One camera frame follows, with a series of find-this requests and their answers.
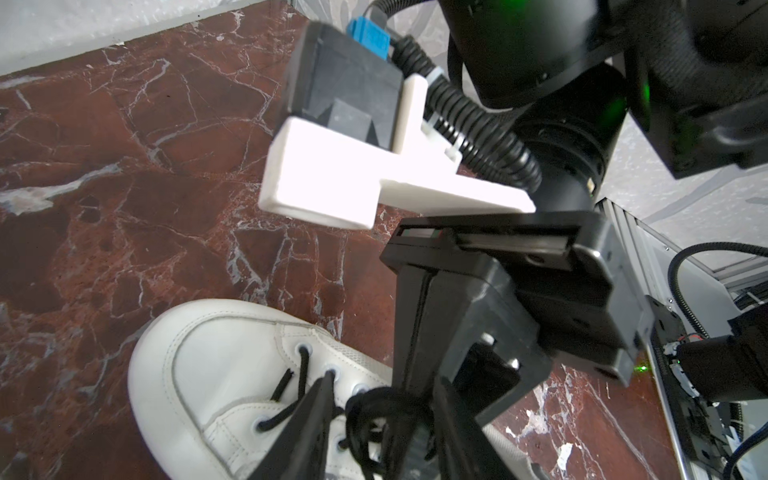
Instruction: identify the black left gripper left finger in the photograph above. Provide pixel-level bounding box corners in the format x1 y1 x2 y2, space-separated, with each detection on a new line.
249 371 335 480

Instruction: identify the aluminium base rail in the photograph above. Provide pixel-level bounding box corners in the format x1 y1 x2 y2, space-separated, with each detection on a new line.
596 199 767 479

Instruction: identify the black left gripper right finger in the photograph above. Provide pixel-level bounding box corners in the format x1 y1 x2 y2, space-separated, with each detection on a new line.
433 377 515 480

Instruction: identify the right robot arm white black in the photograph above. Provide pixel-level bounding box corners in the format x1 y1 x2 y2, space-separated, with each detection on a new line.
346 1 767 479

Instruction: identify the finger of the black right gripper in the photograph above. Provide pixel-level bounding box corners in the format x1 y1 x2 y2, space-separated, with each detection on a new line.
389 266 435 479
423 272 552 426

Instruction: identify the black shoelace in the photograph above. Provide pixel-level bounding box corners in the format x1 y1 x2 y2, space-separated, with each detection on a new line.
256 345 416 479

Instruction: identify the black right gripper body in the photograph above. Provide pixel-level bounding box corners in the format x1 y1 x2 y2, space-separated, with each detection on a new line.
381 211 651 384

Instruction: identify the white sneaker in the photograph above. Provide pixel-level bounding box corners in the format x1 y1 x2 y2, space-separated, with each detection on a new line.
128 299 392 479

